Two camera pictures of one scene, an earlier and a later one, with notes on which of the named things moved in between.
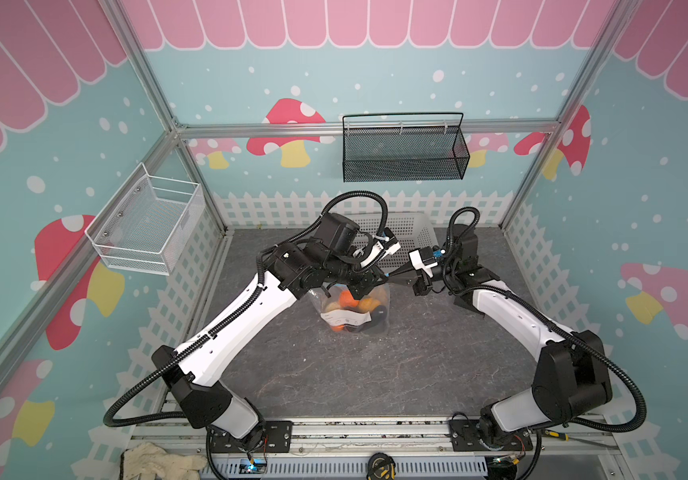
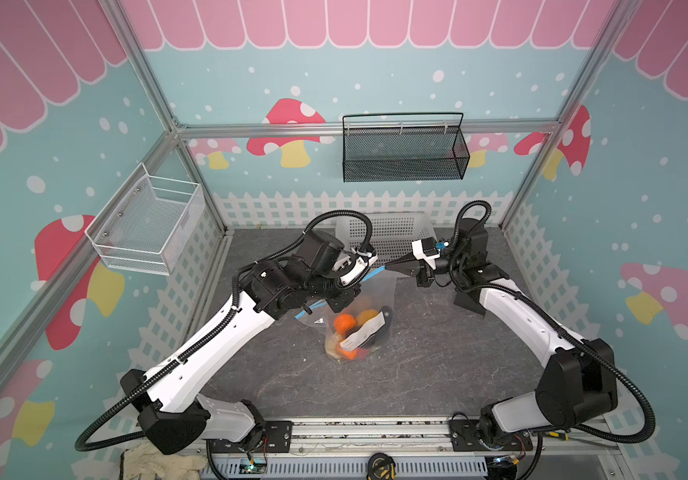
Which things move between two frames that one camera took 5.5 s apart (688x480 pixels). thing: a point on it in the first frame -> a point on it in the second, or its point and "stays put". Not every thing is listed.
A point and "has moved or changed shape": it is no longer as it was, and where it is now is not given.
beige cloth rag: (147, 461) stays put
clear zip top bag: (344, 314) has moved or changed shape
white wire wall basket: (148, 223) stays put
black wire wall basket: (398, 147) stays put
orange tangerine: (346, 299) has moved or changed shape
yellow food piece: (368, 304) -> (366, 315)
